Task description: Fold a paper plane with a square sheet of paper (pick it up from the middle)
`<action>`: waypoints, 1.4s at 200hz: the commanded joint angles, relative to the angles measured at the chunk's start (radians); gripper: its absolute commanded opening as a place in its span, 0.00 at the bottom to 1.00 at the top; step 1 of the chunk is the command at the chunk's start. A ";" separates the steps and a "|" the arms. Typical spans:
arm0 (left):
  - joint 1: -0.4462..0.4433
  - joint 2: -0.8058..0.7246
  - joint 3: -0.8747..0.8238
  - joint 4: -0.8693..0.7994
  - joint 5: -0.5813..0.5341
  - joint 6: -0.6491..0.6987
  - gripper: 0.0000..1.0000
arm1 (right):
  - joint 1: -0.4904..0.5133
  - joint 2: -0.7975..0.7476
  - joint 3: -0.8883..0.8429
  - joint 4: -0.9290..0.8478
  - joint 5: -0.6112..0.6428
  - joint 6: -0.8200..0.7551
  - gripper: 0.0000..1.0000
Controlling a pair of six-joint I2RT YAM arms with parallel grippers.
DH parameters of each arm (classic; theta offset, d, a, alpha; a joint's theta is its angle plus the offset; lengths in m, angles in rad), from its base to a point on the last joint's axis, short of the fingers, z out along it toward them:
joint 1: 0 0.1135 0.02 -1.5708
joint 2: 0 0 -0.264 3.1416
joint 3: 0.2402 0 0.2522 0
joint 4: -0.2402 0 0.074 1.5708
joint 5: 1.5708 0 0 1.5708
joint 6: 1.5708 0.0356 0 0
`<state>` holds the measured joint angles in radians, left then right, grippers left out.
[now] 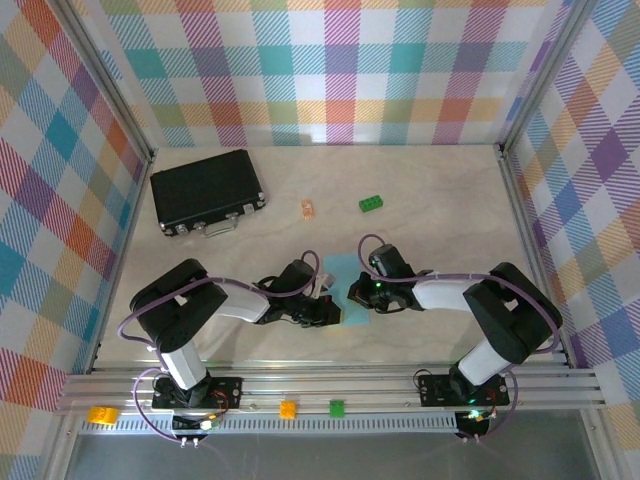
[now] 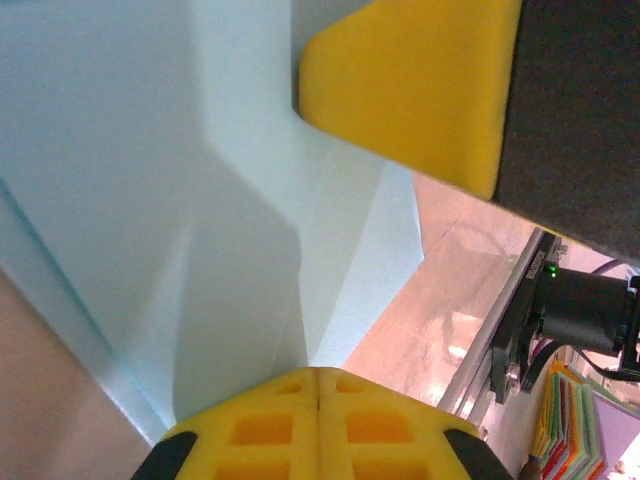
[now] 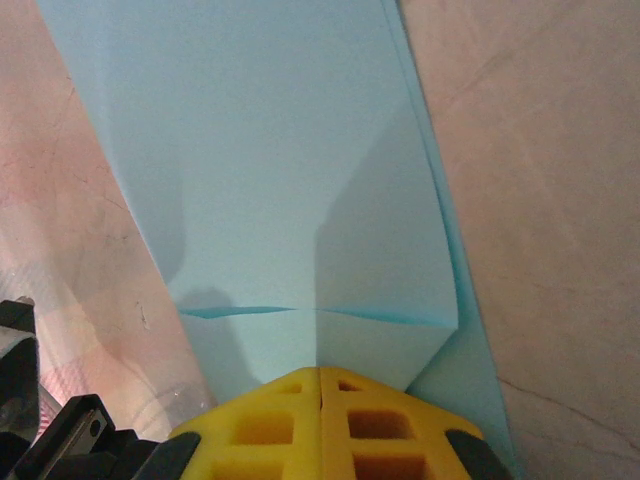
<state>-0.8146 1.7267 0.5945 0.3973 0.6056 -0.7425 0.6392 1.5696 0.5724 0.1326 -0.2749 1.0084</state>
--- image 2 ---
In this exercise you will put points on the light blue paper sheet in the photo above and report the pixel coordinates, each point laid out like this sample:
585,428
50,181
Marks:
150,200

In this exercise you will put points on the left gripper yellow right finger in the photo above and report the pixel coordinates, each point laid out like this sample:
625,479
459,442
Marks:
390,440

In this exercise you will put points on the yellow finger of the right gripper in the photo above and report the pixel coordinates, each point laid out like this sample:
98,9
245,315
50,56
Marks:
425,85

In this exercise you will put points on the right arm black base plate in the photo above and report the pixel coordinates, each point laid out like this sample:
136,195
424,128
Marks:
510,345

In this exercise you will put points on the wide aluminium base rail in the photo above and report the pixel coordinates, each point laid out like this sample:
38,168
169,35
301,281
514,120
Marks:
475,370

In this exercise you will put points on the stack of coloured paper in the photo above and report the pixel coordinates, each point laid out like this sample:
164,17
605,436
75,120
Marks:
565,430

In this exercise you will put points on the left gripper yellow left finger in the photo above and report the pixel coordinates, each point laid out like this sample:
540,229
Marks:
250,440

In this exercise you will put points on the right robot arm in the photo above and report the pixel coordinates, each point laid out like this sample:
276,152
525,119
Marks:
585,310

